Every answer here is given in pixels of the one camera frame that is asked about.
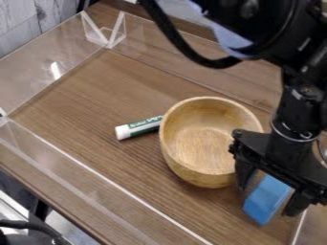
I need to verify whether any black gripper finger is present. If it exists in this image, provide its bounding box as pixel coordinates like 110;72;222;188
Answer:
282;191;316;217
234;157;256;190

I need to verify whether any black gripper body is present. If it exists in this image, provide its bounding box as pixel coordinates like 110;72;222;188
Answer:
228;119;327;206

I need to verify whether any blue foam block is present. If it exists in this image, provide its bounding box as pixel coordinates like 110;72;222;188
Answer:
242;175;292;225

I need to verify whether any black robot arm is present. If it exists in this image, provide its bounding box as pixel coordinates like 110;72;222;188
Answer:
137;0;327;216

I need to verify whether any brown wooden bowl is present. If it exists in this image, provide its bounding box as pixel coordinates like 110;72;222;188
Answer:
158;97;262;189

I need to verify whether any white green tube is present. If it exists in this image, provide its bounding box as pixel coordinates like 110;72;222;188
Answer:
114;116;164;141

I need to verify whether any clear acrylic corner bracket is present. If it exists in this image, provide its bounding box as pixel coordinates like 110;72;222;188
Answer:
79;11;126;49

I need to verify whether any black cable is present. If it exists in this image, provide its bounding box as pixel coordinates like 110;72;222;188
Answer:
0;218;65;245

